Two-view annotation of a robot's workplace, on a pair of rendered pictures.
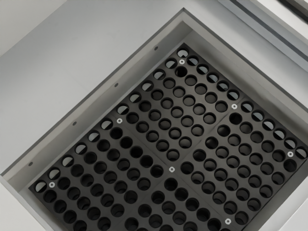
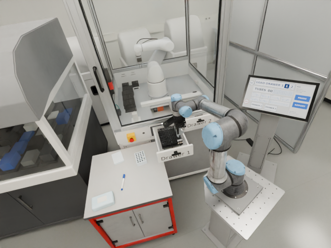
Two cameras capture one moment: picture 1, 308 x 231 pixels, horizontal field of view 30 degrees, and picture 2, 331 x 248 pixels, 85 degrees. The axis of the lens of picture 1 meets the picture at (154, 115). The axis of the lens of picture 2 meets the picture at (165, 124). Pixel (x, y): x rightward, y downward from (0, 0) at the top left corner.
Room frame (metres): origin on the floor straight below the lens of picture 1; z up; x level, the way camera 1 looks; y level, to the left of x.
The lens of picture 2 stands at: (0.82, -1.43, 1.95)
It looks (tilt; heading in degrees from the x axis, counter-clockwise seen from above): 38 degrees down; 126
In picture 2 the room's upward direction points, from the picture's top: 8 degrees counter-clockwise
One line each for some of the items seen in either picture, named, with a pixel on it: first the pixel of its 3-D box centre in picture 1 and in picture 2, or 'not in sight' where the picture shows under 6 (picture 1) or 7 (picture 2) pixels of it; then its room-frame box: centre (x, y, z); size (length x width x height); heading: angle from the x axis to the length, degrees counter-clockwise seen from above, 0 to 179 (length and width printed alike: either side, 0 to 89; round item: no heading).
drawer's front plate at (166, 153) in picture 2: not in sight; (175, 153); (0.28, -0.61, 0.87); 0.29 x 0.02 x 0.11; 43
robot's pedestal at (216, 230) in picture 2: not in sight; (227, 212); (0.74, -0.63, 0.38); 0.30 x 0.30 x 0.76; 69
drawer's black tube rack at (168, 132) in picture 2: not in sight; (169, 137); (0.14, -0.46, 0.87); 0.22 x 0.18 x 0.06; 133
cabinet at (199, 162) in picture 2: not in sight; (166, 133); (-0.23, 0.01, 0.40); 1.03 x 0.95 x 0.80; 43
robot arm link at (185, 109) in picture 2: not in sight; (185, 108); (0.35, -0.54, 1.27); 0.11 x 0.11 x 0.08; 55
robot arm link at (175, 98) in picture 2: not in sight; (176, 102); (0.26, -0.49, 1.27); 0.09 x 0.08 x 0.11; 145
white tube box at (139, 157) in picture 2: not in sight; (140, 158); (-0.01, -0.71, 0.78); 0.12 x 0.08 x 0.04; 138
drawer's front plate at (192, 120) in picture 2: not in sight; (199, 121); (0.29, -0.16, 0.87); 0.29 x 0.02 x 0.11; 43
